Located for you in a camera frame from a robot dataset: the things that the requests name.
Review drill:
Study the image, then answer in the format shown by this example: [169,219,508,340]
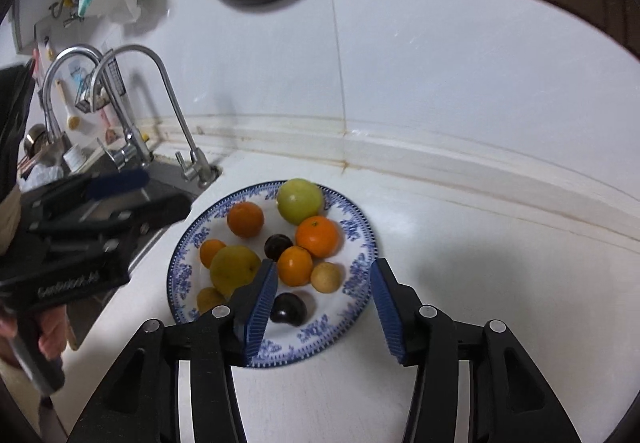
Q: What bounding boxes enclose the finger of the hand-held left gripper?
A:
[20,169,151,219]
[30,196,193,249]

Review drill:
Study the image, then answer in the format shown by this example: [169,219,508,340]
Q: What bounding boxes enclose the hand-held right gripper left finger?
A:
[67,259,278,443]

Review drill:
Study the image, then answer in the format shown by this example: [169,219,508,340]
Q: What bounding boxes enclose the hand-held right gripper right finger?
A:
[369,258,583,443]

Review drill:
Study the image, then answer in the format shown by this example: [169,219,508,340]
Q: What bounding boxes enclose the dark purple plum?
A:
[270,292,307,326]
[264,233,295,260]

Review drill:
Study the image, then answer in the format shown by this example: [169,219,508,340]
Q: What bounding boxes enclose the blue patterned white plate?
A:
[166,180,377,369]

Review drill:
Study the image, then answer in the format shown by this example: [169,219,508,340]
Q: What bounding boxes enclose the yellow-green round fruit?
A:
[209,245,262,300]

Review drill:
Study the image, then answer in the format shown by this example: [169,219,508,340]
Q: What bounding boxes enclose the small tan round fruit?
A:
[196,287,227,315]
[310,261,343,294]

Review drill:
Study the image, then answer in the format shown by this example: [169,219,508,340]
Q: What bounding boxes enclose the large orange mandarin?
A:
[295,216,341,259]

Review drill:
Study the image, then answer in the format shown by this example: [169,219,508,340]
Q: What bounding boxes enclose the green round fruit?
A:
[276,178,325,225]

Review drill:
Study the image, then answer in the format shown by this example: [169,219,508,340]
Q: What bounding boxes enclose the person's left hand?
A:
[37,305,70,360]

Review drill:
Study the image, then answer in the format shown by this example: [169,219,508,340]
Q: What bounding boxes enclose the steel kitchen sink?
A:
[65,158,197,349]

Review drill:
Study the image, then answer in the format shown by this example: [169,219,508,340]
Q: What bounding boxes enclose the small white cup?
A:
[62,143,89,172]

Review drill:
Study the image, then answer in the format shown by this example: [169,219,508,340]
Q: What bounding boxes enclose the slim chrome gooseneck faucet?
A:
[91,44,222,190]

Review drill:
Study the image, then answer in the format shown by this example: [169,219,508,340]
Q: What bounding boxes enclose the tall chrome gooseneck faucet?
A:
[41,46,153,171]

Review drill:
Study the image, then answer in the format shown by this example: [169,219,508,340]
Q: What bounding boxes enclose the wire sink basket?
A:
[75,58,126,114]

